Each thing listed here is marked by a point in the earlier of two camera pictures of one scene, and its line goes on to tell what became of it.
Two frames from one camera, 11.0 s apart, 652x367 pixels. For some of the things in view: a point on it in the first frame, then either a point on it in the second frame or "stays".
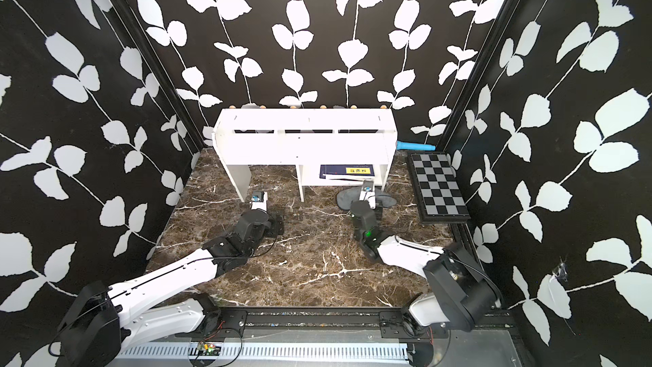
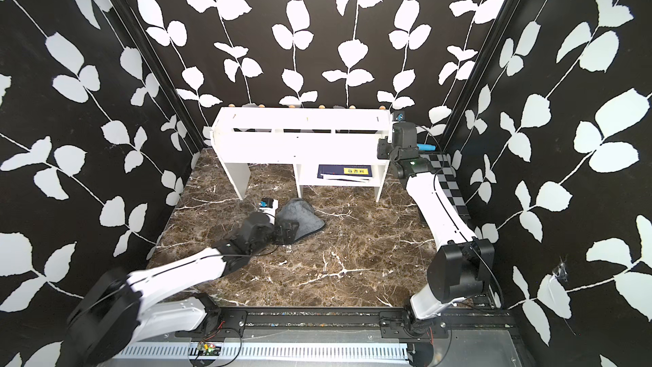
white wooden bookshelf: (330, 147) stays
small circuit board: (208, 349) stays
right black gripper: (356, 206) -> (385, 144)
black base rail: (340, 322) stays
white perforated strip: (279, 352) stays
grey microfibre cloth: (345, 199) -> (298, 210)
